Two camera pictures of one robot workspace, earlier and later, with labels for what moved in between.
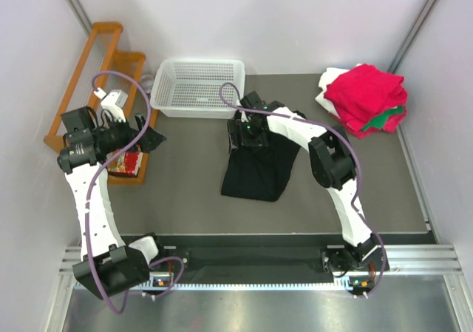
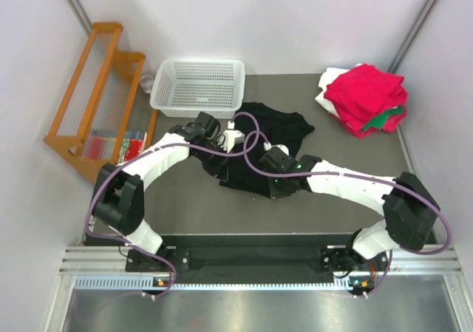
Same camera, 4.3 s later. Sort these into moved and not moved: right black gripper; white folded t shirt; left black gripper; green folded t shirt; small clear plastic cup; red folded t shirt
Moved: left black gripper; right black gripper
Not moved: red folded t shirt; small clear plastic cup; green folded t shirt; white folded t shirt
